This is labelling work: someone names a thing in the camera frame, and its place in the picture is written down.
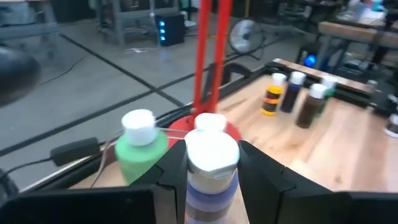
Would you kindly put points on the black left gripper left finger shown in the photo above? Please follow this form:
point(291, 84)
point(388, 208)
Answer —
point(174, 168)

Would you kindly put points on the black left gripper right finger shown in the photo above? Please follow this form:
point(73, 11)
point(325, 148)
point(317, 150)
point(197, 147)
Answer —
point(258, 174)

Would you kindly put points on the large light green bottle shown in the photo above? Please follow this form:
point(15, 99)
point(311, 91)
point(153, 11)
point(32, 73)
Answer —
point(140, 155)

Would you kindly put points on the purple paint bottle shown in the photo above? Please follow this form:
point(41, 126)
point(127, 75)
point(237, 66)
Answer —
point(211, 155)

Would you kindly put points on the tall white plastic bottle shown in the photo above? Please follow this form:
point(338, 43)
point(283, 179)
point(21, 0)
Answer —
point(211, 122)

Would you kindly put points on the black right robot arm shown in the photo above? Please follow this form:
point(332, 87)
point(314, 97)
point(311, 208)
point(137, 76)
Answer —
point(385, 99)

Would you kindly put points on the yellow paint bottle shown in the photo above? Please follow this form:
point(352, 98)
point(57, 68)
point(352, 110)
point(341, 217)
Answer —
point(273, 99)

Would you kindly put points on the brown paint bottle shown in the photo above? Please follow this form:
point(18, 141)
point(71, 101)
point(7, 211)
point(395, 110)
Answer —
point(309, 110)

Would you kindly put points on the dark blue paint bottle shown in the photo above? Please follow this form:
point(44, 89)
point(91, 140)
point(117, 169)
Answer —
point(290, 96)

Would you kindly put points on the small green paint bottle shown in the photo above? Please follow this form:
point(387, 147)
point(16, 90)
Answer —
point(329, 82)

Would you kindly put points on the black power adapter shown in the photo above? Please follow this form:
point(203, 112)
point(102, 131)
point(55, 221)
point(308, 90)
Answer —
point(74, 152)

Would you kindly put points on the black arched table clamp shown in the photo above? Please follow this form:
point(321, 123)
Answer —
point(236, 70)

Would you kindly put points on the red desk lamp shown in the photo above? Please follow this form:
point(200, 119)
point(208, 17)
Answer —
point(202, 62)

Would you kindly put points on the round floor fan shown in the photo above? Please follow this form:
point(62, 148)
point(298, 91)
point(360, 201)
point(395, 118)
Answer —
point(247, 36)

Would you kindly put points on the black computer tower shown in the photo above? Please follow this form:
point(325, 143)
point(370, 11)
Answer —
point(174, 29)

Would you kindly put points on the wooden background table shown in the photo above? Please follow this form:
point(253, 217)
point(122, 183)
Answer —
point(357, 32)

